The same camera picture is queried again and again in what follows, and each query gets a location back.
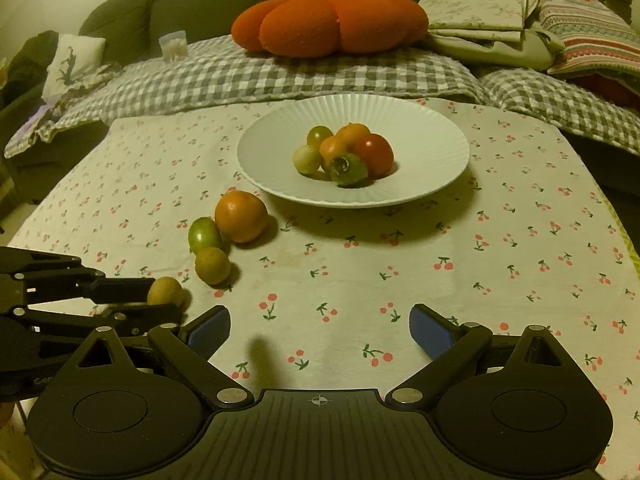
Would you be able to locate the white ribbed plate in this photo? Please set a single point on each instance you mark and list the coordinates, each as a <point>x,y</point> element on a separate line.
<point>270,170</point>

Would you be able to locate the folded floral sheet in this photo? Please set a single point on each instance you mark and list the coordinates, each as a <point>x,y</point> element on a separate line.
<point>475,10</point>

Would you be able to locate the green round fruit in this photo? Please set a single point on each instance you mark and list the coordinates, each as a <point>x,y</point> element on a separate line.
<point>204,234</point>

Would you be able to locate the striped patterned blanket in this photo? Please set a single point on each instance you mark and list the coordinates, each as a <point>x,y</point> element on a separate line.
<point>590,35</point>

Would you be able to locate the red tomato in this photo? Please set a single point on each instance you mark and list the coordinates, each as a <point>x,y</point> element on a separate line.
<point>375,154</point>

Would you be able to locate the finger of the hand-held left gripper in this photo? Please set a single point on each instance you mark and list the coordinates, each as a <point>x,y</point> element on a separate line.
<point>150,314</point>
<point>120,289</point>

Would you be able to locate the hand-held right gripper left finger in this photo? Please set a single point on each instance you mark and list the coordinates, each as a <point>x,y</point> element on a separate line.
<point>210,332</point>

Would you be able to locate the olive brown round fruit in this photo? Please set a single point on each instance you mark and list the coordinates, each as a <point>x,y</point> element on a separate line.
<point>317,136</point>

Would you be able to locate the small clear plastic container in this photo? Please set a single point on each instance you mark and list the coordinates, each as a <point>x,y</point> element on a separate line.
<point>173,46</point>

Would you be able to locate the white embroidered pillow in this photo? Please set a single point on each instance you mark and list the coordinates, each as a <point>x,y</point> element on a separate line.
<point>75,57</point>

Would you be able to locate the cherry print tablecloth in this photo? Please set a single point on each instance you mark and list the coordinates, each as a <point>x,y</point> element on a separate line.
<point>350,270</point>

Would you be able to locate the small pale round fruit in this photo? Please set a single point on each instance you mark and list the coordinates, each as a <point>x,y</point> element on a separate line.
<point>306,158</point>

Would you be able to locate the brownish yellow round fruit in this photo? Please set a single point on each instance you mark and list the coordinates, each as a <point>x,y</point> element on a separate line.
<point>212,265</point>

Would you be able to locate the dark green citrus fruit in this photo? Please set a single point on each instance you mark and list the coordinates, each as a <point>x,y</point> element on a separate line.
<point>351,171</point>

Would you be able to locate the large orange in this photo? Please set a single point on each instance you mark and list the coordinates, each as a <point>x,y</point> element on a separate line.
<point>241,216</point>

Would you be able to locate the grey checked blanket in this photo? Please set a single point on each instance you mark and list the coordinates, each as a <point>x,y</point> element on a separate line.
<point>250,77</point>

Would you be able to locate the grey checked cushion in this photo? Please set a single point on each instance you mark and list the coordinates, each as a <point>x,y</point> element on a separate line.
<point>550,95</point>

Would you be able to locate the orange with stem mark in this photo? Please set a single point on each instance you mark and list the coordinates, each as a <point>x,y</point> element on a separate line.
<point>352,133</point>

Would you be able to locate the red cloth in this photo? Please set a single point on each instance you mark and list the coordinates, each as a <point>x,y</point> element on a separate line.
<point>615,91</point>

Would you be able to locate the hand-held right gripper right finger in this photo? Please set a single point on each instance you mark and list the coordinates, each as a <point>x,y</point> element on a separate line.
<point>430,332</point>

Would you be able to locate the person's left hand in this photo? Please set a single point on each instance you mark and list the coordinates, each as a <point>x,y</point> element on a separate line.
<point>4,414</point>

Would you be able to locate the orange pumpkin cushion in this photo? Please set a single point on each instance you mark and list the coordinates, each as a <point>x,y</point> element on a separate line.
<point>300,25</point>

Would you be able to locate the small orange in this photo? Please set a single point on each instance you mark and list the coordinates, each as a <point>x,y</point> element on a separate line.
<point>332,148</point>

